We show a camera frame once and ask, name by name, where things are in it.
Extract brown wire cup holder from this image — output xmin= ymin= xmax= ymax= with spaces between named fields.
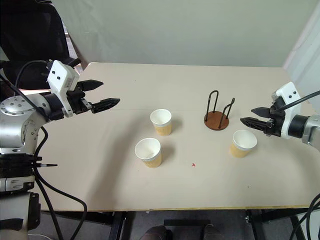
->
xmin=203 ymin=90 xmax=236 ymax=131

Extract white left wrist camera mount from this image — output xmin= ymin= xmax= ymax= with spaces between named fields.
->
xmin=47 ymin=59 xmax=80 ymax=118

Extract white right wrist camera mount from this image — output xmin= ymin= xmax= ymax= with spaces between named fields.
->
xmin=271 ymin=81 xmax=302 ymax=140

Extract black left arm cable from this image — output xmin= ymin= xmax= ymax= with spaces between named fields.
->
xmin=0 ymin=59 xmax=88 ymax=240

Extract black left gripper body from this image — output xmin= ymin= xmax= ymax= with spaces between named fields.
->
xmin=66 ymin=81 xmax=94 ymax=115

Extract brown ribbed paper cup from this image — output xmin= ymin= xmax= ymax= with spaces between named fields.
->
xmin=229 ymin=129 xmax=258 ymax=159
xmin=149 ymin=108 xmax=173 ymax=137
xmin=134 ymin=137 xmax=163 ymax=169

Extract dark rounded robot foot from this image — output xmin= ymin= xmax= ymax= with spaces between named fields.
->
xmin=202 ymin=223 xmax=226 ymax=240
xmin=141 ymin=224 xmax=174 ymax=240

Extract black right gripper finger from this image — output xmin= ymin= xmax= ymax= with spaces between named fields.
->
xmin=239 ymin=116 xmax=271 ymax=136
xmin=250 ymin=106 xmax=271 ymax=119

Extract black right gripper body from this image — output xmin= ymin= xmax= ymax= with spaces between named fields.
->
xmin=265 ymin=100 xmax=287 ymax=138

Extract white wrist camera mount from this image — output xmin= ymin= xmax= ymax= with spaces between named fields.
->
xmin=271 ymin=81 xmax=302 ymax=140
xmin=47 ymin=59 xmax=80 ymax=118

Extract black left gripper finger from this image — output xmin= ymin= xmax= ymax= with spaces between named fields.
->
xmin=78 ymin=79 xmax=104 ymax=92
xmin=90 ymin=98 xmax=121 ymax=114

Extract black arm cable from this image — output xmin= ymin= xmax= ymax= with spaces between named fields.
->
xmin=0 ymin=59 xmax=88 ymax=240
xmin=274 ymin=90 xmax=320 ymax=240

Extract black table frame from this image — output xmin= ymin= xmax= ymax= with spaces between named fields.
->
xmin=39 ymin=207 xmax=313 ymax=240

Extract black office chair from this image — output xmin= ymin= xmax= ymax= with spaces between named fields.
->
xmin=0 ymin=0 xmax=83 ymax=91

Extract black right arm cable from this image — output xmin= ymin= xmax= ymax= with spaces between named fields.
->
xmin=274 ymin=90 xmax=320 ymax=240

